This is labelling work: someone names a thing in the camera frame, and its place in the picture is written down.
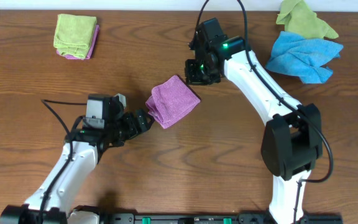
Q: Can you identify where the purple microfiber cloth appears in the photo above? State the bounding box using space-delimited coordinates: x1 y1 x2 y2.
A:
145 75 201 129

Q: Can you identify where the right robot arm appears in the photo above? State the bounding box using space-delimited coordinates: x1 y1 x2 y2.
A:
185 18 322 223

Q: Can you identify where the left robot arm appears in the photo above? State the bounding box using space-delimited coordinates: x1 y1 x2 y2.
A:
0 94 154 224

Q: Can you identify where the crumpled blue cloth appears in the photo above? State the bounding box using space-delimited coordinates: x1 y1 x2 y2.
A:
265 31 344 84

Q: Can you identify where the folded pink cloth under green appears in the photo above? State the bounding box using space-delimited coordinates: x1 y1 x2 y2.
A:
56 24 99 60

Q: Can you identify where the crumpled olive green cloth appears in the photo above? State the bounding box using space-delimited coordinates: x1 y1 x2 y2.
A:
276 0 339 39

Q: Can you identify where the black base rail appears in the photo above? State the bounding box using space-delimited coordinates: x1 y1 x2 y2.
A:
67 206 343 224

